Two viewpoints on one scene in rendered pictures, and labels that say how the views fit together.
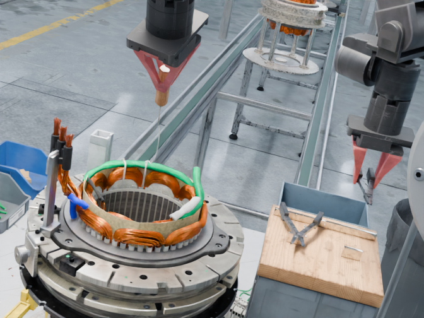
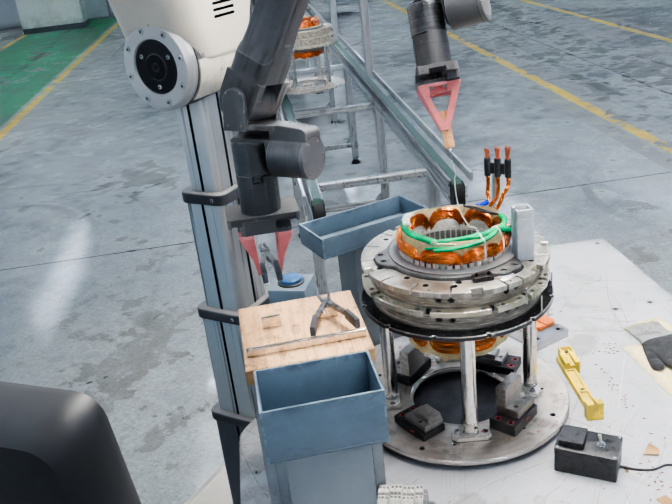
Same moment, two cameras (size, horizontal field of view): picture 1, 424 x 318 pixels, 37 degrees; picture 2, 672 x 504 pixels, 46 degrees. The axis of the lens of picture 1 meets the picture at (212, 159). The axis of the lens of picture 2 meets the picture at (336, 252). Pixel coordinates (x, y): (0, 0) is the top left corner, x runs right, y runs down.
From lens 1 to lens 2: 1.99 m
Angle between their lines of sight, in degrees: 131
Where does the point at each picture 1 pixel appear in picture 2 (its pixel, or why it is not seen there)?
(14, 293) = (621, 420)
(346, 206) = (288, 417)
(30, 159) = not seen: outside the picture
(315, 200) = (333, 413)
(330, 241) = (295, 335)
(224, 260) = (369, 253)
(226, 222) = (392, 277)
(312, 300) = not seen: hidden behind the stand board
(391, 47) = not seen: hidden behind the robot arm
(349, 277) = (270, 310)
